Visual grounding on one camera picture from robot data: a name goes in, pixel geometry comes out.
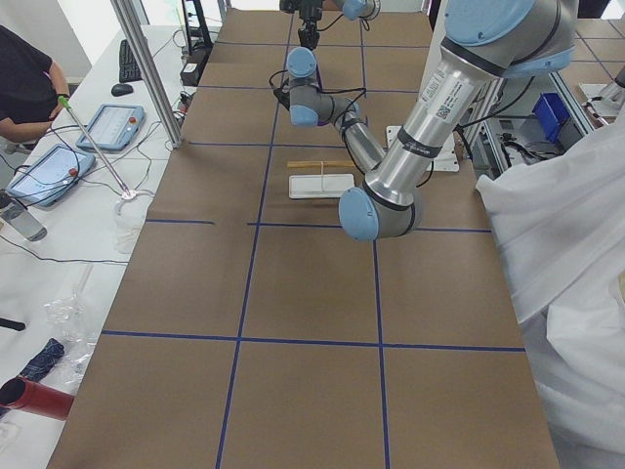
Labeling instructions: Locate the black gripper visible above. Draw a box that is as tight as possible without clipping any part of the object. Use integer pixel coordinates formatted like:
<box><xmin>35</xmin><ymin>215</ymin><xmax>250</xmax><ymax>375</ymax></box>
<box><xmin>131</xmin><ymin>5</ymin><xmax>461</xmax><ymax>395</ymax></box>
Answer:
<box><xmin>298</xmin><ymin>4</ymin><xmax>322</xmax><ymax>50</ymax></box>

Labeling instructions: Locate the purple microfibre towel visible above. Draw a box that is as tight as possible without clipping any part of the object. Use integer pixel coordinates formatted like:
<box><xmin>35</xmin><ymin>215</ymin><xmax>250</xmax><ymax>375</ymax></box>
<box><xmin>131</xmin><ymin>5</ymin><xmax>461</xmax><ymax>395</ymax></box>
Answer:
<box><xmin>311</xmin><ymin>51</ymin><xmax>328</xmax><ymax>127</ymax></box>

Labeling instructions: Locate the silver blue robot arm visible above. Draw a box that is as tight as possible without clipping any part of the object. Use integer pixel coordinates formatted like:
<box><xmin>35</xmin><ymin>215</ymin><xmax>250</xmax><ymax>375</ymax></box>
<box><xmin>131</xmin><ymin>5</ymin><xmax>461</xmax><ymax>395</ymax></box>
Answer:
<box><xmin>290</xmin><ymin>0</ymin><xmax>380</xmax><ymax>50</ymax></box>
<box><xmin>286</xmin><ymin>0</ymin><xmax>578</xmax><ymax>240</ymax></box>

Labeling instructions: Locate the upper wooden rack rod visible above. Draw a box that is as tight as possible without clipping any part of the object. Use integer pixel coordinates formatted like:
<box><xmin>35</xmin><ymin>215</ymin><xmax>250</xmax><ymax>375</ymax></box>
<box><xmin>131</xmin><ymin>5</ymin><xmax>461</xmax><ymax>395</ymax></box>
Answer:
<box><xmin>286</xmin><ymin>160</ymin><xmax>354</xmax><ymax>169</ymax></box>

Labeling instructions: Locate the white towel rack base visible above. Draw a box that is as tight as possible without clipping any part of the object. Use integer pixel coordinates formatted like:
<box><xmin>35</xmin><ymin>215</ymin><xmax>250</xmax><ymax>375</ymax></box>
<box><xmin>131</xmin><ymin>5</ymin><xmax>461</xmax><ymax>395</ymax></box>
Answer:
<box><xmin>288</xmin><ymin>174</ymin><xmax>354</xmax><ymax>199</ymax></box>

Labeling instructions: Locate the black box device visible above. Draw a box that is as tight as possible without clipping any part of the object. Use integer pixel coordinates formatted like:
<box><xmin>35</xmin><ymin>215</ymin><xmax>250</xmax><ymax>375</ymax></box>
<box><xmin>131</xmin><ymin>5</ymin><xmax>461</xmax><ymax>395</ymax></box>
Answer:
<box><xmin>180</xmin><ymin>63</ymin><xmax>203</xmax><ymax>87</ymax></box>

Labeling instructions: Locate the black keyboard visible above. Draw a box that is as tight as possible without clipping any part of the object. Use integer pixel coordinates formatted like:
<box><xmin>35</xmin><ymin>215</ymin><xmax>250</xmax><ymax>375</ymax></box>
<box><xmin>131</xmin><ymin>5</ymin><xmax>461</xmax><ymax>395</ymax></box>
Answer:
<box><xmin>118</xmin><ymin>39</ymin><xmax>142</xmax><ymax>83</ymax></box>

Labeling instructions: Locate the black computer mouse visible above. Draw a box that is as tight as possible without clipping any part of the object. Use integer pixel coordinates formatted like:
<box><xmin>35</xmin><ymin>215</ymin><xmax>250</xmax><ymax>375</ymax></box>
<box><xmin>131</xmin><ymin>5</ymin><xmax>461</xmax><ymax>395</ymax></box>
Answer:
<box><xmin>110</xmin><ymin>83</ymin><xmax>134</xmax><ymax>97</ymax></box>

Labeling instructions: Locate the far blue teach pendant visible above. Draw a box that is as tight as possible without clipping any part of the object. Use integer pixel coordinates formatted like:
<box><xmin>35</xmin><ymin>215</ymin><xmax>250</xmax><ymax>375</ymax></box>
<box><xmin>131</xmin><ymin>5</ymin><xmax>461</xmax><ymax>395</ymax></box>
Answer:
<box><xmin>86</xmin><ymin>104</ymin><xmax>146</xmax><ymax>151</ymax></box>

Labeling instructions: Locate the blue teach pendant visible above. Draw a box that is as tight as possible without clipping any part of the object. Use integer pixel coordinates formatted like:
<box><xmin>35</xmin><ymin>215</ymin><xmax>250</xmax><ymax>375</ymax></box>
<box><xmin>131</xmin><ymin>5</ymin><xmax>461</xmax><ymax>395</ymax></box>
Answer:
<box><xmin>86</xmin><ymin>104</ymin><xmax>146</xmax><ymax>151</ymax></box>
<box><xmin>6</xmin><ymin>144</ymin><xmax>95</xmax><ymax>206</ymax></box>

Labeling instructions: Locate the blue storage bin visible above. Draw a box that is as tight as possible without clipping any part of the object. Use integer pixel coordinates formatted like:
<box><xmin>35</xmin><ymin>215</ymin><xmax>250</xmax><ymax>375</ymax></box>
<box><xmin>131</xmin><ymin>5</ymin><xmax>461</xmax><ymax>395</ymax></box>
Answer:
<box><xmin>532</xmin><ymin>93</ymin><xmax>570</xmax><ymax>143</ymax></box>

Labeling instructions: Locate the green tipped metal rod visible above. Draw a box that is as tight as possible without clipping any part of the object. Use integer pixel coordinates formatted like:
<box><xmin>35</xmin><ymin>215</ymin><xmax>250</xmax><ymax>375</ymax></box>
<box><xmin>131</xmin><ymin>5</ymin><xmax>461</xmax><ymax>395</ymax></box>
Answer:
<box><xmin>58</xmin><ymin>95</ymin><xmax>138</xmax><ymax>201</ymax></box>

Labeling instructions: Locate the person in black shirt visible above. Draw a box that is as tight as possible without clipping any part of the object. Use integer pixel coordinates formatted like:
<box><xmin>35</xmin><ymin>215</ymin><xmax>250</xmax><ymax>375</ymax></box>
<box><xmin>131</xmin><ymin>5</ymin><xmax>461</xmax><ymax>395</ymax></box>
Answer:
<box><xmin>1</xmin><ymin>26</ymin><xmax>70</xmax><ymax>144</ymax></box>

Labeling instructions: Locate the near blue teach pendant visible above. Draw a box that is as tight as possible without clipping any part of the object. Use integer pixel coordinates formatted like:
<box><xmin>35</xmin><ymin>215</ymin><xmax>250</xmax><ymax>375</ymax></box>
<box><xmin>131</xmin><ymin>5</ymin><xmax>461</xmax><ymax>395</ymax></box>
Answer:
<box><xmin>6</xmin><ymin>144</ymin><xmax>95</xmax><ymax>206</ymax></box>

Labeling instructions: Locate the clear water bottle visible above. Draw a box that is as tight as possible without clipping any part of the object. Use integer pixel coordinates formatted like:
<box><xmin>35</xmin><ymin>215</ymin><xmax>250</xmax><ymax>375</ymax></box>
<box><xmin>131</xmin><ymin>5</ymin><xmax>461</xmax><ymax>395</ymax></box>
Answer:
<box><xmin>0</xmin><ymin>190</ymin><xmax>48</xmax><ymax>241</ymax></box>

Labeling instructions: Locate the folded dark blue umbrella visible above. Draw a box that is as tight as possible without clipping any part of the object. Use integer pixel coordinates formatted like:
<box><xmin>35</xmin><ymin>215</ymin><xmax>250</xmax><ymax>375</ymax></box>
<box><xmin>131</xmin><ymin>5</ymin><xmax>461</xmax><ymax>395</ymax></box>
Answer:
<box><xmin>19</xmin><ymin>338</ymin><xmax>64</xmax><ymax>382</ymax></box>

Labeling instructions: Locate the red cylinder tube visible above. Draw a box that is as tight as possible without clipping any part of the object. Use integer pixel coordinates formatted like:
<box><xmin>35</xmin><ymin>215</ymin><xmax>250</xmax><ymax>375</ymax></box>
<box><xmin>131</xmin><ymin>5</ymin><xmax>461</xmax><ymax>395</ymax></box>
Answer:
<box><xmin>1</xmin><ymin>376</ymin><xmax>74</xmax><ymax>421</ymax></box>

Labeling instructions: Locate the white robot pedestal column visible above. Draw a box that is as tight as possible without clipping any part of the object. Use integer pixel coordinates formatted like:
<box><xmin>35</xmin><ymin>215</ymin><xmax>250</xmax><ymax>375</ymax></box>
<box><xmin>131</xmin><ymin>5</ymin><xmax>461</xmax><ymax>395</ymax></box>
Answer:
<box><xmin>380</xmin><ymin>13</ymin><xmax>474</xmax><ymax>179</ymax></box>

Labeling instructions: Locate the aluminium frame post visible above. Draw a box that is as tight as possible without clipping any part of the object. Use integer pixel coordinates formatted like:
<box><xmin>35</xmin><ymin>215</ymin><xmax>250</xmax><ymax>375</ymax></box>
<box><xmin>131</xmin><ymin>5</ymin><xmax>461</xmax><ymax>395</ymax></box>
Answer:
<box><xmin>110</xmin><ymin>0</ymin><xmax>183</xmax><ymax>149</ymax></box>

